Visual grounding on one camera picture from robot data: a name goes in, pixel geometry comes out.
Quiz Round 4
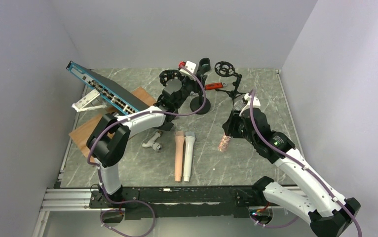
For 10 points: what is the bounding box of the sprinkle pattern silver microphone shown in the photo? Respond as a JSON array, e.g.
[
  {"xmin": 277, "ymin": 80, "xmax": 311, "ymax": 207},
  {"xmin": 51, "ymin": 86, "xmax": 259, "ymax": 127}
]
[{"xmin": 218, "ymin": 100, "xmax": 247, "ymax": 152}]

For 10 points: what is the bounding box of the black round base clip stand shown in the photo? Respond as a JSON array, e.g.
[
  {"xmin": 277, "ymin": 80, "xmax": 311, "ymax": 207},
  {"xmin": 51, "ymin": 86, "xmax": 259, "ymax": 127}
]
[{"xmin": 189, "ymin": 57, "xmax": 211, "ymax": 115}]

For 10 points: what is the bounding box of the black shock mount desk stand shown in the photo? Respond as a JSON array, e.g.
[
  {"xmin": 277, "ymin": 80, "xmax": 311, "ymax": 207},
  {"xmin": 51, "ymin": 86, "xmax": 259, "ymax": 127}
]
[{"xmin": 159, "ymin": 69, "xmax": 184, "ymax": 86}]

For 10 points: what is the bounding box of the black mini tripod stand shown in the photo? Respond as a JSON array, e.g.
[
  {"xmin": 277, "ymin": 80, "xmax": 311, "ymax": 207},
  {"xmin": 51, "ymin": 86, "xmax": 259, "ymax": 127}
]
[{"xmin": 214, "ymin": 61, "xmax": 247, "ymax": 100}]

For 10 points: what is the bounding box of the white microphone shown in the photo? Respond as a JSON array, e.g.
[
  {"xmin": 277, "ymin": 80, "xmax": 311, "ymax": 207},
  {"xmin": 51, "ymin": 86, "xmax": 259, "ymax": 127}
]
[{"xmin": 183, "ymin": 132, "xmax": 196, "ymax": 182}]

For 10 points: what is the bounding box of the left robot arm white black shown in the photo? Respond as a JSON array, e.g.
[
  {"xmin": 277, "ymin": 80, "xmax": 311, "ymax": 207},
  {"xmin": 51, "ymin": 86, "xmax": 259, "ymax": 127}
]
[{"xmin": 86, "ymin": 70, "xmax": 208, "ymax": 207}]

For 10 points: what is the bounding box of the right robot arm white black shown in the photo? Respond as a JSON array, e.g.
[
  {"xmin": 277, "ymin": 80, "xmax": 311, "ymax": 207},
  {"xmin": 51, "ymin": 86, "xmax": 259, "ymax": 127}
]
[{"xmin": 223, "ymin": 108, "xmax": 363, "ymax": 237}]

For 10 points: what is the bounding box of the white pipe fitting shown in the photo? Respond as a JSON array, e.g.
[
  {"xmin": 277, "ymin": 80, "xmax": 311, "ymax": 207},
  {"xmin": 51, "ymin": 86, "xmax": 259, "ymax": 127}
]
[{"xmin": 142, "ymin": 131, "xmax": 162, "ymax": 152}]

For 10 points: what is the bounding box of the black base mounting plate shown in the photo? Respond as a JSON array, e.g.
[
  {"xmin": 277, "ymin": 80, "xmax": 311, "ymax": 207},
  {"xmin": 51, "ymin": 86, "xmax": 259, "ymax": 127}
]
[{"xmin": 88, "ymin": 185, "xmax": 268, "ymax": 220}]

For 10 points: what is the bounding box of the wooden board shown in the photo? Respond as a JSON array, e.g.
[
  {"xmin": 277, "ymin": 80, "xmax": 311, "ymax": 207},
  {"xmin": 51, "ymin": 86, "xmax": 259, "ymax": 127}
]
[{"xmin": 69, "ymin": 87, "xmax": 156, "ymax": 161}]

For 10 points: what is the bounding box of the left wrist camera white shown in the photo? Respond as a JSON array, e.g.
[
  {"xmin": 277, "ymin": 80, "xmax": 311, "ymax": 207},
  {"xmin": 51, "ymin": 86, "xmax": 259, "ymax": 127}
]
[{"xmin": 179, "ymin": 61, "xmax": 197, "ymax": 76}]

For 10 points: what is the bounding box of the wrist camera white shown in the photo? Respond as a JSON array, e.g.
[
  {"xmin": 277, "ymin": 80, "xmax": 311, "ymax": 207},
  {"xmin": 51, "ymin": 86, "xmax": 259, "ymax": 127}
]
[
  {"xmin": 239, "ymin": 93, "xmax": 261, "ymax": 118},
  {"xmin": 179, "ymin": 61, "xmax": 197, "ymax": 76}
]

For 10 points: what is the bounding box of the red handled adjustable wrench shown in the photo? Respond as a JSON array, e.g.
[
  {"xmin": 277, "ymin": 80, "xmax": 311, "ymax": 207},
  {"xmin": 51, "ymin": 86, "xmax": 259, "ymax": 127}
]
[{"xmin": 204, "ymin": 82, "xmax": 227, "ymax": 90}]

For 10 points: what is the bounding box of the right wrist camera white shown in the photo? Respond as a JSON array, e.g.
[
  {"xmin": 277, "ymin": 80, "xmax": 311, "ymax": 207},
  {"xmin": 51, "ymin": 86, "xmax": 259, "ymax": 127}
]
[{"xmin": 239, "ymin": 93, "xmax": 261, "ymax": 118}]

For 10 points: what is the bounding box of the blue black network switch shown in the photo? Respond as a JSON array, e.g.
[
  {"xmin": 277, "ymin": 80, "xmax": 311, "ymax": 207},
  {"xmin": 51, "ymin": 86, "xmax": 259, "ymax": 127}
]
[{"xmin": 65, "ymin": 61, "xmax": 175, "ymax": 131}]

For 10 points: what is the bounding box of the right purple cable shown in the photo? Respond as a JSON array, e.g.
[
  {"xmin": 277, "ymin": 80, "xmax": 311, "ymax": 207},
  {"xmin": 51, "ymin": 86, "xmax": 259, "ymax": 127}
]
[{"xmin": 248, "ymin": 89, "xmax": 363, "ymax": 237}]

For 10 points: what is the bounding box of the purple cable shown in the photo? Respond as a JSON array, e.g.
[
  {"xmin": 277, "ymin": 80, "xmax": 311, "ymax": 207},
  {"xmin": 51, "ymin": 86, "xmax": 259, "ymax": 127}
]
[
  {"xmin": 248, "ymin": 89, "xmax": 363, "ymax": 237},
  {"xmin": 86, "ymin": 65, "xmax": 207, "ymax": 237}
]

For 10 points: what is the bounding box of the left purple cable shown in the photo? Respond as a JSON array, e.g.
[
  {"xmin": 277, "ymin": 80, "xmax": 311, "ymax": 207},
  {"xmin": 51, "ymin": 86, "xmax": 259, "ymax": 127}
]
[{"xmin": 86, "ymin": 65, "xmax": 207, "ymax": 237}]

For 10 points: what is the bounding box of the white bracket stand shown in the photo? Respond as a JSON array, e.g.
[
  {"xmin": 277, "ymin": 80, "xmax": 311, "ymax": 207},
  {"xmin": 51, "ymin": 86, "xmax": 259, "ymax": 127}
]
[{"xmin": 71, "ymin": 89, "xmax": 108, "ymax": 113}]

